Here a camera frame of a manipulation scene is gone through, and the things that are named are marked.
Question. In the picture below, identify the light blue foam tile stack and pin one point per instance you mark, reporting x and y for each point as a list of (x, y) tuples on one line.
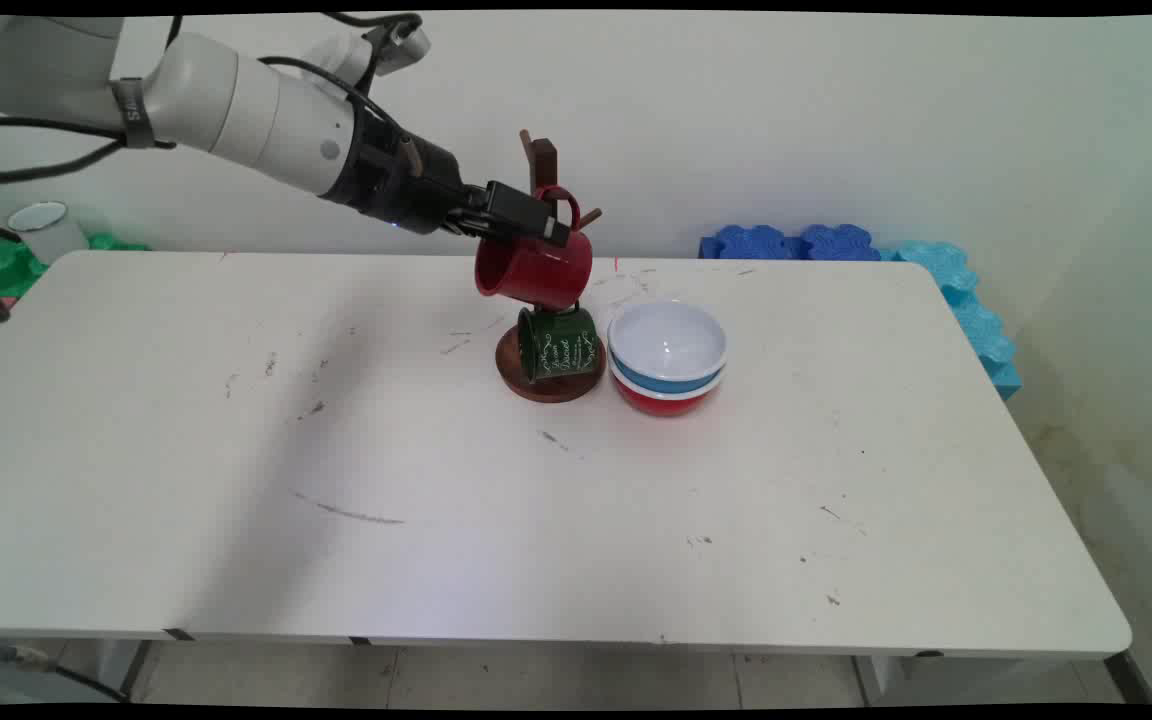
[(976, 320)]

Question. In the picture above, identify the blue bowl white inside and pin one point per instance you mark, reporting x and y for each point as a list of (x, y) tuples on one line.
[(666, 345)]

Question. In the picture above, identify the red enamel mug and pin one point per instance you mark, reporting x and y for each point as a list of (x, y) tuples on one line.
[(536, 272)]

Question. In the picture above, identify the green foam mat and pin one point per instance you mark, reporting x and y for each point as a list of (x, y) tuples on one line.
[(1, 265)]

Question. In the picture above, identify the dark blue foam tile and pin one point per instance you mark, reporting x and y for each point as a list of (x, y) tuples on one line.
[(751, 243), (839, 243)]

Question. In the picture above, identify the white mug dark rim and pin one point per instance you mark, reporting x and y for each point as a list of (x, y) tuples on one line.
[(48, 232)]

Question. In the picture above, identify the green enamel mug white print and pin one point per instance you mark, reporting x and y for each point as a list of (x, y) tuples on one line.
[(558, 345)]

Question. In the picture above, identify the wrist camera on white mount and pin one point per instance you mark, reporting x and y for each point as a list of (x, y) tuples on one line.
[(398, 45)]

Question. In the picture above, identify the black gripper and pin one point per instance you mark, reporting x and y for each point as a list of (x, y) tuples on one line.
[(401, 180)]

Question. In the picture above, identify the grey table leg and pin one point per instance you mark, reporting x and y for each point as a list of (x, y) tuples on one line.
[(1131, 678), (891, 678), (121, 668)]

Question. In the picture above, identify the brown wooden mug tree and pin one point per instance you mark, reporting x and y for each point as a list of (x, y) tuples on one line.
[(548, 388)]

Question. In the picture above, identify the red bowl white rim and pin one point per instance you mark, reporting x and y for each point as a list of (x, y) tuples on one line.
[(664, 400)]

